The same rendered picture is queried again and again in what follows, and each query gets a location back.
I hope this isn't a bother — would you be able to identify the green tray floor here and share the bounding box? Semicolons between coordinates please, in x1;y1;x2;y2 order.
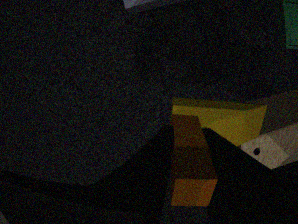
285;3;298;45

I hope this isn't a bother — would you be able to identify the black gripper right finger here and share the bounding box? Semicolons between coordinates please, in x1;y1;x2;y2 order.
202;128;298;224

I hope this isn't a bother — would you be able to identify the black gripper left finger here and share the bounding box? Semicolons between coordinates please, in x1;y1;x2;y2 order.
0;125;174;224

